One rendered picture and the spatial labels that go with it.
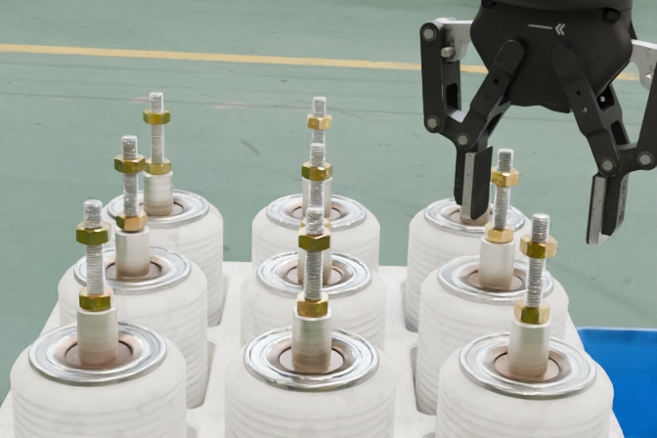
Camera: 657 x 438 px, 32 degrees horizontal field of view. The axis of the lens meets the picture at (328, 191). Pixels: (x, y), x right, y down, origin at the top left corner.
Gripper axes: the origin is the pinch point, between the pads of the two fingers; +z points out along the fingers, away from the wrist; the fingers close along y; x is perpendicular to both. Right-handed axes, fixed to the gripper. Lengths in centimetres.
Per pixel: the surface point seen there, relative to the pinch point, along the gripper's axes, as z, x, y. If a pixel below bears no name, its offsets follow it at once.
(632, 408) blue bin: 29.6, -36.6, 2.0
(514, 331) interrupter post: 7.2, 0.7, 0.3
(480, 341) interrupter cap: 9.2, -1.2, 3.0
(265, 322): 11.1, 0.0, 16.8
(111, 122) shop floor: 33, -94, 109
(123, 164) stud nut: 1.9, 2.2, 26.1
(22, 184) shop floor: 34, -62, 98
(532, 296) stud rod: 5.1, 0.3, -0.3
